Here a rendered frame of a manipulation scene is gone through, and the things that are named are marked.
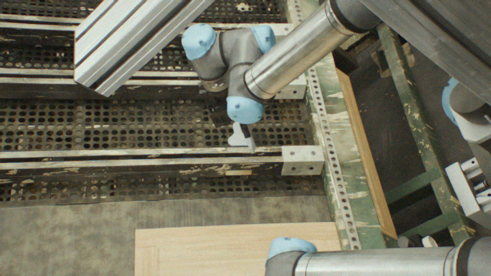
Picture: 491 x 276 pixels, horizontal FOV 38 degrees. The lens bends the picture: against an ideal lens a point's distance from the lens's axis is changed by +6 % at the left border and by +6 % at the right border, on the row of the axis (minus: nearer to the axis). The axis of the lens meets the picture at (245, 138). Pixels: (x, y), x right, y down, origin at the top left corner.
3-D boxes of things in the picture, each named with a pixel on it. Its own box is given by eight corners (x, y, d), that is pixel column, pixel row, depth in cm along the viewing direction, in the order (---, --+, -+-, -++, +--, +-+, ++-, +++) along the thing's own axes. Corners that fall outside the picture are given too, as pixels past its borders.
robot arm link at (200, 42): (214, 44, 139) (176, 50, 142) (230, 79, 147) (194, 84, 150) (217, 17, 144) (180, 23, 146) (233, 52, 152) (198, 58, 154)
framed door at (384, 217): (396, 252, 255) (401, 249, 254) (298, 200, 222) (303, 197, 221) (344, 79, 311) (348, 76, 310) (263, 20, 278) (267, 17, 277)
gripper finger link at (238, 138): (235, 158, 165) (223, 124, 163) (257, 151, 164) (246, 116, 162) (234, 162, 162) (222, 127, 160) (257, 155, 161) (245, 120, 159)
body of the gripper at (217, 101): (213, 108, 167) (197, 75, 158) (246, 97, 165) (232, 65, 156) (217, 131, 162) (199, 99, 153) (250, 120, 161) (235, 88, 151)
